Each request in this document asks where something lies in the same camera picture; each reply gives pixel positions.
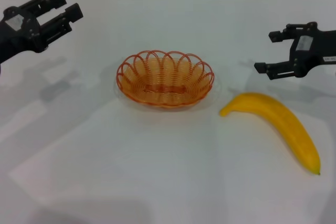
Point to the yellow banana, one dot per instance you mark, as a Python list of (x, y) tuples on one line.
[(288, 124)]

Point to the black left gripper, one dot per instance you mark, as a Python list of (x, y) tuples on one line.
[(15, 40)]

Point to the orange woven plastic basket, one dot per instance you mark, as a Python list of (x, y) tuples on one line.
[(165, 88)]

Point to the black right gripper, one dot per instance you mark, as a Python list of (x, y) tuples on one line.
[(320, 51)]

